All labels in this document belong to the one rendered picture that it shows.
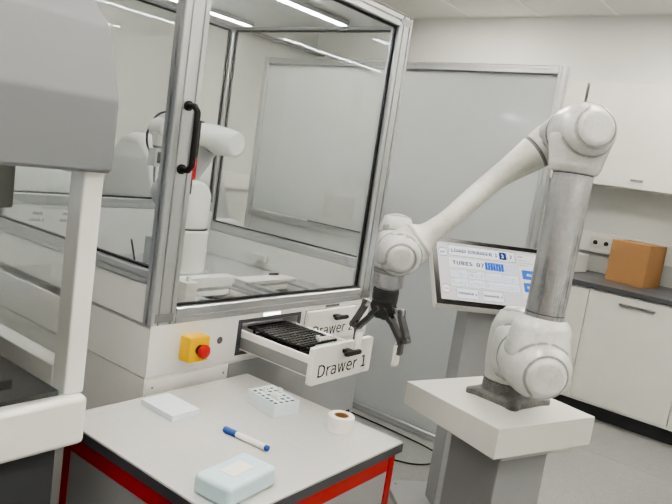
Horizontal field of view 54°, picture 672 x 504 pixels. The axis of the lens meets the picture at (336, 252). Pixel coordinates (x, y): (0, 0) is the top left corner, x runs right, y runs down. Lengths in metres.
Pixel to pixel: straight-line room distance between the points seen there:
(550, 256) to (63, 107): 1.17
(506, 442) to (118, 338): 1.08
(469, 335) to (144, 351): 1.45
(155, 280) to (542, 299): 1.00
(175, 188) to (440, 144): 2.17
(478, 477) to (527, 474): 0.14
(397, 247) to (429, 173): 2.10
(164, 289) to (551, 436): 1.11
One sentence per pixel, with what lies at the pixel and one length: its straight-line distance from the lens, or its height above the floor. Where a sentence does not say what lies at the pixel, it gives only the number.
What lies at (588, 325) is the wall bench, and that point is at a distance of 4.74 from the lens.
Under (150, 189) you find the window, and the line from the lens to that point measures 1.86.
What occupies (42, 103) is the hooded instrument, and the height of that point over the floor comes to 1.47.
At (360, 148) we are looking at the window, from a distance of 2.39.
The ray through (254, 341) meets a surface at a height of 0.88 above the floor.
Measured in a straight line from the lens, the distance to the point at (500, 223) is 3.53.
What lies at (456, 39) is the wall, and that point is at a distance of 6.13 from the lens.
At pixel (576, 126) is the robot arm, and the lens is 1.71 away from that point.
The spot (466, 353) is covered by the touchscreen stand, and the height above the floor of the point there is 0.74.
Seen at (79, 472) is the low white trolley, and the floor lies 0.65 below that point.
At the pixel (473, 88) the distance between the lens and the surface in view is 3.68.
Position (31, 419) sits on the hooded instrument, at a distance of 1.43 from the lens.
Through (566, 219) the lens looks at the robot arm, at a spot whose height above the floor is 1.39.
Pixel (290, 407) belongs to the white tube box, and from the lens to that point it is 1.84.
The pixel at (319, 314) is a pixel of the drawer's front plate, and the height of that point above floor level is 0.92.
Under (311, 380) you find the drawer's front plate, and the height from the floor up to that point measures 0.84.
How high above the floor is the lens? 1.45
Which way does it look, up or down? 8 degrees down
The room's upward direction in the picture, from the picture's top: 8 degrees clockwise
